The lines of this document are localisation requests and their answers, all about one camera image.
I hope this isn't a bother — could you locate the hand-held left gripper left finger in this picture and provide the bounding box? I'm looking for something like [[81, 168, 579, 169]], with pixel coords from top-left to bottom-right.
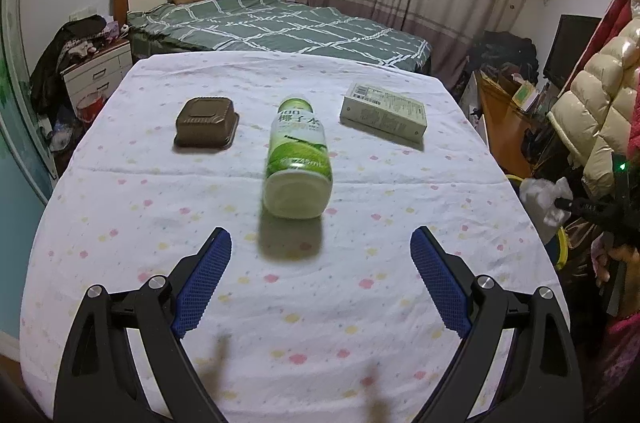
[[55, 227, 232, 423]]

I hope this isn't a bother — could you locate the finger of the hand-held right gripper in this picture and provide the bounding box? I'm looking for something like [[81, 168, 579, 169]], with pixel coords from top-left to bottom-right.
[[552, 197, 587, 216]]

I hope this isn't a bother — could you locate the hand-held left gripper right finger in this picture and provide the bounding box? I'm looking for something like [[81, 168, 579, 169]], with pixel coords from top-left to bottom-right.
[[410, 225, 583, 423]]

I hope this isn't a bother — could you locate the yellow rimmed trash bin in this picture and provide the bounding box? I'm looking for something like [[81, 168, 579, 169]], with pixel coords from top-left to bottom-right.
[[502, 174, 569, 275]]

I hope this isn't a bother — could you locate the green label drink bottle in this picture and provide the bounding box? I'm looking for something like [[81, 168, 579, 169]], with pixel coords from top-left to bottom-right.
[[263, 97, 334, 220]]

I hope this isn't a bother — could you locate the person's right forearm pink sleeve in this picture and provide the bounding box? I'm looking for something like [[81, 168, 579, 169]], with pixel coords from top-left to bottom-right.
[[597, 313, 640, 406]]

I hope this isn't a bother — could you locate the person's right hand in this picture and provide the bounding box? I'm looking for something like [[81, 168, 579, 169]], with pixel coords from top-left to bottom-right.
[[606, 244, 640, 320]]

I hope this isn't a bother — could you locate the cream puffer jacket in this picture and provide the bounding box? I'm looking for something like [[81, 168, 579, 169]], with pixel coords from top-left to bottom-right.
[[547, 35, 640, 198]]

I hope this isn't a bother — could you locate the wooden desk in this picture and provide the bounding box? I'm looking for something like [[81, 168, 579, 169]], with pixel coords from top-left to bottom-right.
[[472, 70, 533, 178]]

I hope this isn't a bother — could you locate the green box on desk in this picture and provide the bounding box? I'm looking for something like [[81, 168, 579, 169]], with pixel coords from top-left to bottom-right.
[[510, 82, 537, 111]]

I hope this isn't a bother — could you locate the black television screen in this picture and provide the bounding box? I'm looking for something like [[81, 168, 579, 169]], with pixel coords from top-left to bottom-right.
[[542, 15, 602, 91]]

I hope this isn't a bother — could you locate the brown plastic food container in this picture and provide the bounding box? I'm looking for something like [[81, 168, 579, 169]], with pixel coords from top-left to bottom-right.
[[173, 97, 240, 150]]

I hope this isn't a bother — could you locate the dark clothes heap by curtain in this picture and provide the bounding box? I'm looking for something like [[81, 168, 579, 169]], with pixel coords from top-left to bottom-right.
[[452, 30, 540, 96]]

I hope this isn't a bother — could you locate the beige cardboard box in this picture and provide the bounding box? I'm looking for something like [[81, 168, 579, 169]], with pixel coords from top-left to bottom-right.
[[340, 83, 429, 140]]

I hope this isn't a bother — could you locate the red hanging garment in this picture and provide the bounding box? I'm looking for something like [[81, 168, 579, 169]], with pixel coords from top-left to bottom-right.
[[597, 0, 640, 68]]

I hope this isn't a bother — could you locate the plastic bag on floor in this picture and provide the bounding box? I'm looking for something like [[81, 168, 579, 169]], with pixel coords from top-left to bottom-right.
[[47, 113, 83, 154]]

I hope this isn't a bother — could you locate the red bucket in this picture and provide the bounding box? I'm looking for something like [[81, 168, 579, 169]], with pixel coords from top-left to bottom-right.
[[75, 90, 106, 127]]

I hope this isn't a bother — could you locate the white nightstand with drawers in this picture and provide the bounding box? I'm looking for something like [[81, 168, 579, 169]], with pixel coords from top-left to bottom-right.
[[61, 39, 133, 104]]

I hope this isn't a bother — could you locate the frosted sliding wardrobe door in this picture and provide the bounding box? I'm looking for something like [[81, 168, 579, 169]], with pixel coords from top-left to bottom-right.
[[0, 0, 58, 214]]

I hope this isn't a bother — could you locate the bed with green quilt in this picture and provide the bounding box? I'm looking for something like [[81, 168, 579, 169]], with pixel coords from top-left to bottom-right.
[[125, 0, 432, 68]]

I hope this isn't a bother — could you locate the dark clothes pile on nightstand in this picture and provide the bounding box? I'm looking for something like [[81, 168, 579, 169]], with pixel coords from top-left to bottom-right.
[[29, 14, 108, 114]]

